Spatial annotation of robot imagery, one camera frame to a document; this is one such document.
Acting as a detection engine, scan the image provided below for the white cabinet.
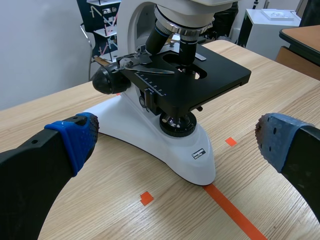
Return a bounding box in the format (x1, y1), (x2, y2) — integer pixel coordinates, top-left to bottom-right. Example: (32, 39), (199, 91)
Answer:
(237, 8), (302, 62)

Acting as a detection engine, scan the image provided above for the brown desk with black edge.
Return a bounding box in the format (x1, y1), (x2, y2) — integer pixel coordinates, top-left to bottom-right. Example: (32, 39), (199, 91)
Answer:
(275, 24), (320, 81)

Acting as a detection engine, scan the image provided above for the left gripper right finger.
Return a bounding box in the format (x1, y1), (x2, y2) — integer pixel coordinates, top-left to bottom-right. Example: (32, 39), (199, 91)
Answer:
(254, 112), (320, 224)

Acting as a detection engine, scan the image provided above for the white and black microscope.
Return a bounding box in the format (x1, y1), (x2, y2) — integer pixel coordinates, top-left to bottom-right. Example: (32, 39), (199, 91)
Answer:
(81, 0), (252, 187)

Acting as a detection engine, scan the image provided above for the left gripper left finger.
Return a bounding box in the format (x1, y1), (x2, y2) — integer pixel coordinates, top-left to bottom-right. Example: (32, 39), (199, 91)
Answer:
(0, 112), (100, 240)

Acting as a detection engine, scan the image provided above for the dark blue chair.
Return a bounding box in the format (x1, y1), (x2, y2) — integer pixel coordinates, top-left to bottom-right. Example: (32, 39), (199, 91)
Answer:
(76, 0), (123, 82)

